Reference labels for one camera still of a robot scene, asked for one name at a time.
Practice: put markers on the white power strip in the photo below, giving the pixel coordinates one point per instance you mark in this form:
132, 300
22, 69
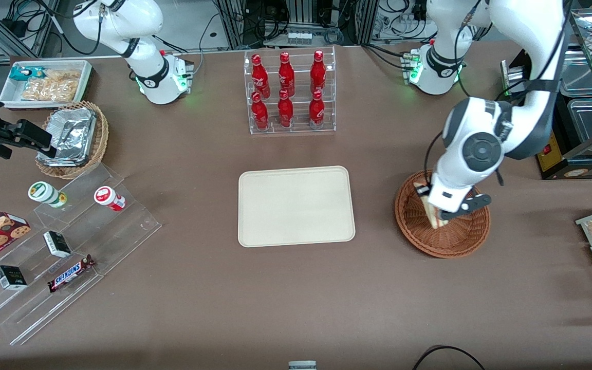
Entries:
299, 38

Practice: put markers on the small black carton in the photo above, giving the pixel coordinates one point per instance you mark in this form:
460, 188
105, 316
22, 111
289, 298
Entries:
11, 278
57, 244

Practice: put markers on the red cola bottle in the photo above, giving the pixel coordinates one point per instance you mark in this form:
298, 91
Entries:
317, 110
285, 110
260, 77
260, 113
287, 76
318, 73

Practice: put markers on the white plastic snack bin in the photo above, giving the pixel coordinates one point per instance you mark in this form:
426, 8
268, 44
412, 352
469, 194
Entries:
5, 95

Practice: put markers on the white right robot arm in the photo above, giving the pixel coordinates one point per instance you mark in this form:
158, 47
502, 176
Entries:
147, 67

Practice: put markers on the clear acrylic stepped shelf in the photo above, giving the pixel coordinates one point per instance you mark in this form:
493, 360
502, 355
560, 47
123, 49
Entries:
95, 241

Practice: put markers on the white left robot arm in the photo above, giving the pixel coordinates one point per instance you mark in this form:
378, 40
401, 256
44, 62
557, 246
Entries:
532, 51

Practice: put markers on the teal snack packet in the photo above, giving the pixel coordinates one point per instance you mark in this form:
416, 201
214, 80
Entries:
24, 73

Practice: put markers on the triangular layered sandwich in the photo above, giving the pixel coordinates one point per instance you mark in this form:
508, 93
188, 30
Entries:
436, 218

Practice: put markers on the aluminium foil container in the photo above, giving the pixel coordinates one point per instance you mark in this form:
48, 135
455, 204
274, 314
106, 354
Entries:
72, 136

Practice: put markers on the black power adapter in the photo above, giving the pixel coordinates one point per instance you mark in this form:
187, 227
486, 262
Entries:
12, 25

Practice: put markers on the brown round wicker basket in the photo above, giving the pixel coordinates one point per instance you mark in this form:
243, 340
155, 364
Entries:
455, 239

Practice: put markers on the Snickers chocolate bar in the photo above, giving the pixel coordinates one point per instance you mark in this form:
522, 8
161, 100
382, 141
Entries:
71, 273

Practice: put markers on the grey device edge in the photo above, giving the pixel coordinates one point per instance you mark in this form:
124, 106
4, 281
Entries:
302, 366

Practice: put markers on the green lidded sunflower cup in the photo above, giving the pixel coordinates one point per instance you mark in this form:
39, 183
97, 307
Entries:
43, 192

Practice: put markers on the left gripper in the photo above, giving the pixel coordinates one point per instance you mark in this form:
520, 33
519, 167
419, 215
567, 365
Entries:
419, 193

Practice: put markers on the clear acrylic bottle rack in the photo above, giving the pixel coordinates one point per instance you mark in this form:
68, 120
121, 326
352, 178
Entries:
298, 128

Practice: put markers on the light wicker basket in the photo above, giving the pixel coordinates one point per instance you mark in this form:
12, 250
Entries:
100, 139

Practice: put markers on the clear bag of fried snacks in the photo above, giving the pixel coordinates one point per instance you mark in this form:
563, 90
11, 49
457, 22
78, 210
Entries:
49, 91
63, 76

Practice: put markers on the cream rectangular plastic tray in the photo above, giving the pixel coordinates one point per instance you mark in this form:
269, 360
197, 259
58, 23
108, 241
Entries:
296, 205

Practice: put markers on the red lidded small cup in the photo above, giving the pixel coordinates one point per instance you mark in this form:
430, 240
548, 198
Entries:
107, 197

